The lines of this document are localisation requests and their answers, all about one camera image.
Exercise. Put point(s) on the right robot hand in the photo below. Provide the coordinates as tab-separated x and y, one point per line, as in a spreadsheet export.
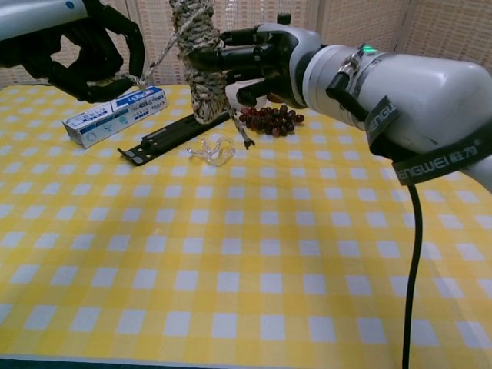
300	42

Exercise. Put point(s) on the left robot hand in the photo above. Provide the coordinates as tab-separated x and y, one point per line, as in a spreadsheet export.
38	15

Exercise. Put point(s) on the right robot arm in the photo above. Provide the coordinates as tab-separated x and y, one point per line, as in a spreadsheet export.
423	96

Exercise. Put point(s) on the dark vinegar bottle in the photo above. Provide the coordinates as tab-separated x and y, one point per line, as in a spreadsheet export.
283	17

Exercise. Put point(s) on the red grape bunch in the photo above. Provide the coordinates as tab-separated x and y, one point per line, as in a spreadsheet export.
269	119

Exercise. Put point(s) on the white upturned bowl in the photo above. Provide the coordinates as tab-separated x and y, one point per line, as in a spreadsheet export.
230	92

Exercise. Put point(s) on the blue white toothpaste box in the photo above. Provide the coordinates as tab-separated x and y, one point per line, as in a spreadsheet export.
107	119

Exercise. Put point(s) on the woven bamboo folding screen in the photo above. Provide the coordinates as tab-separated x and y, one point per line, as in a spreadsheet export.
442	27

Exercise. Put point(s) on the clear plastic hook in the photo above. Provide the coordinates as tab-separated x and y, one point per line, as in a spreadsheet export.
215	160

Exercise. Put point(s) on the yellow checkered tablecloth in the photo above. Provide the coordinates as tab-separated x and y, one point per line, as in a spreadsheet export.
230	250

